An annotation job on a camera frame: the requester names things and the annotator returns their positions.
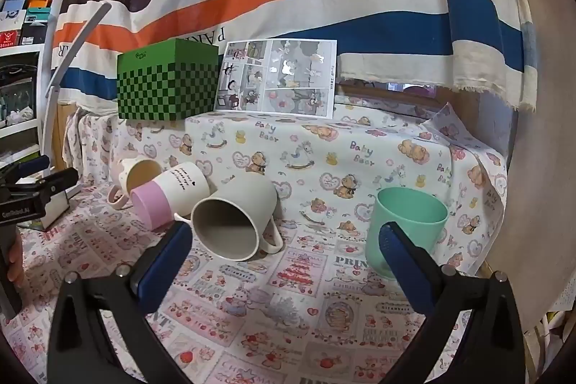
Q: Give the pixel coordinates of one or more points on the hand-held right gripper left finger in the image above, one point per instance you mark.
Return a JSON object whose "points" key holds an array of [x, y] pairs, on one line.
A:
{"points": [[163, 267]]}

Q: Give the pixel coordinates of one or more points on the white desk lamp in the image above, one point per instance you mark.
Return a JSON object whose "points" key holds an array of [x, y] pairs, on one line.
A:
{"points": [[54, 96]]}

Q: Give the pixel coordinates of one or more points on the pink and white cup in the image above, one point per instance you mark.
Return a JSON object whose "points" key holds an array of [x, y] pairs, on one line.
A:
{"points": [[177, 188]]}

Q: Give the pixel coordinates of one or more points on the bear print tablecloth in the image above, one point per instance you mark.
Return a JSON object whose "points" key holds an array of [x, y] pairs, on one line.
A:
{"points": [[315, 168]]}

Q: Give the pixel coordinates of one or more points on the mint green cup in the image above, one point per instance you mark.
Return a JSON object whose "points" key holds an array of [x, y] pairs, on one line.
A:
{"points": [[416, 226]]}

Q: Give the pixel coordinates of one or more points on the beige mug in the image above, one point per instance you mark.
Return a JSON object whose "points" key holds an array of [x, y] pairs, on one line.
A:
{"points": [[245, 197]]}

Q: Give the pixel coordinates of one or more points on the green checkered box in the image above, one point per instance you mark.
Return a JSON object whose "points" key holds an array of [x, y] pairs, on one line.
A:
{"points": [[168, 89]]}

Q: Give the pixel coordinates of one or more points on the person's left hand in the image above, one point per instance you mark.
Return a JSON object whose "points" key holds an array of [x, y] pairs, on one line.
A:
{"points": [[15, 262]]}

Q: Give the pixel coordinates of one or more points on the white shelf unit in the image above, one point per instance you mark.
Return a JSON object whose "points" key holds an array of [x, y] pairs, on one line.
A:
{"points": [[20, 96]]}

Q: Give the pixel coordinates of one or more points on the comic picture sheet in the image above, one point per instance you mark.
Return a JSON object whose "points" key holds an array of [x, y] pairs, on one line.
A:
{"points": [[279, 78]]}

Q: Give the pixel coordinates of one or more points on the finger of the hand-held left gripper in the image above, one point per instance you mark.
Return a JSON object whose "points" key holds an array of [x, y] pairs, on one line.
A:
{"points": [[31, 166], [56, 180]]}

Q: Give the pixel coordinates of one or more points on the brown board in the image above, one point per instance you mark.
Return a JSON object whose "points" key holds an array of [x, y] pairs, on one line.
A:
{"points": [[535, 195]]}

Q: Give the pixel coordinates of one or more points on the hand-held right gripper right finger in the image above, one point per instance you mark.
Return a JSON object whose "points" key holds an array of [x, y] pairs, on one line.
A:
{"points": [[405, 271]]}

